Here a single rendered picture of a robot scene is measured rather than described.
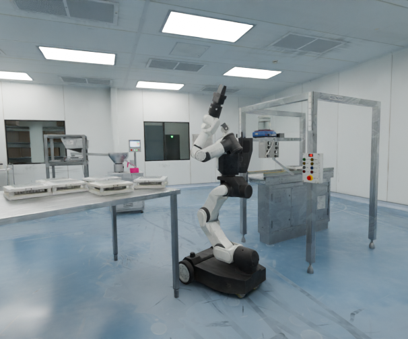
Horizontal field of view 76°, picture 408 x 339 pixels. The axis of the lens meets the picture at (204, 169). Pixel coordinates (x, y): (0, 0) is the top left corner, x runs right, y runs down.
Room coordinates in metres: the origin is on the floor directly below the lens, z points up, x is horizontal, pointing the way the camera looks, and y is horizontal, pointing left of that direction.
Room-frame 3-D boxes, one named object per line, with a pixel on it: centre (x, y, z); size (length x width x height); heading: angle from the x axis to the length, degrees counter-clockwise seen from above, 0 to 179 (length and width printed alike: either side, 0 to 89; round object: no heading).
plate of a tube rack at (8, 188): (1.81, 1.25, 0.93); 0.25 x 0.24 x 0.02; 45
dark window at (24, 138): (6.65, 4.23, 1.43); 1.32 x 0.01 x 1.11; 110
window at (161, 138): (7.83, 1.07, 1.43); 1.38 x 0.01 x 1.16; 110
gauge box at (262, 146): (3.00, -0.75, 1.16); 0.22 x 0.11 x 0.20; 121
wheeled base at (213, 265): (2.22, -0.18, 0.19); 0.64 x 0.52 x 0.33; 46
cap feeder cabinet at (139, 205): (4.94, 1.50, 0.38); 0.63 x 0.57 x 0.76; 110
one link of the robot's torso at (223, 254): (2.19, -0.20, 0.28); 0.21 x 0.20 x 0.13; 46
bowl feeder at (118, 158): (4.97, 1.56, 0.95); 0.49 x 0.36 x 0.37; 110
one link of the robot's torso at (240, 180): (2.14, -0.25, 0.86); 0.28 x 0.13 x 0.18; 46
